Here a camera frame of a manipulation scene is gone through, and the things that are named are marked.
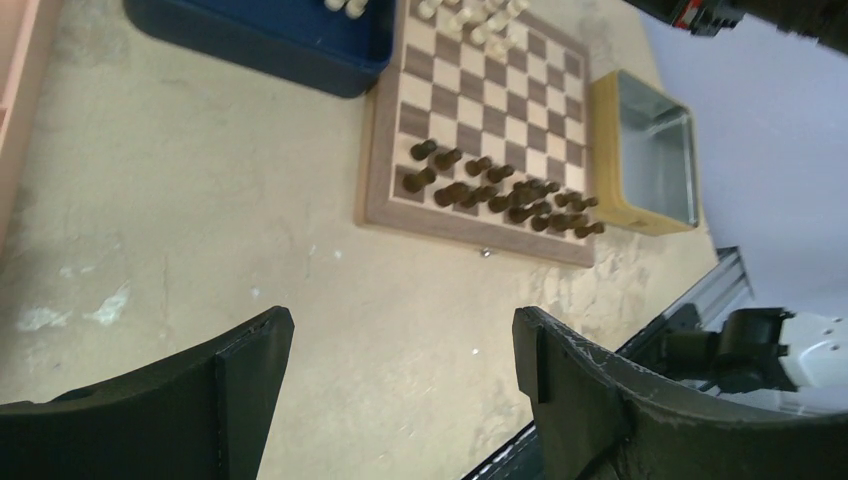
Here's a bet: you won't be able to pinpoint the pile of light chess pieces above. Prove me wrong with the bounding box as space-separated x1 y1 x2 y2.
323 0 369 20

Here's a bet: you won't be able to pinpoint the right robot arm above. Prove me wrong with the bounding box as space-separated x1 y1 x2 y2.
499 1 847 479

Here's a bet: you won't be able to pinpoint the metal tin box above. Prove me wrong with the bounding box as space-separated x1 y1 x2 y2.
589 69 701 236

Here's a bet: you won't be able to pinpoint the dark blue tray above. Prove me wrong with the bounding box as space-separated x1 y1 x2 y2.
123 0 397 99

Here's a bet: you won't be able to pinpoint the aluminium frame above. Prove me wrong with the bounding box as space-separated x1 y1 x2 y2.
661 246 755 330

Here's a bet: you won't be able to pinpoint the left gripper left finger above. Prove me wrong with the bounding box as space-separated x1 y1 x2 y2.
1 306 295 479

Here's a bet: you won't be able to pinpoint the row of dark chess pieces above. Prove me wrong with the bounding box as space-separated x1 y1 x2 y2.
389 139 606 245

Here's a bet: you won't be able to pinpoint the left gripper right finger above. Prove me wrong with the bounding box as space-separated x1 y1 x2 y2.
511 305 848 480

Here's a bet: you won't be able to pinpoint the light pieces on board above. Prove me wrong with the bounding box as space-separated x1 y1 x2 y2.
410 0 530 60

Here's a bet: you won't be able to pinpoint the orange plastic file organizer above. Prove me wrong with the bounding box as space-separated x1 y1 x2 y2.
1 0 63 239

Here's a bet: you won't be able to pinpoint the wooden chess board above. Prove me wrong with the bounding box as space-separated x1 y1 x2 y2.
355 1 596 268

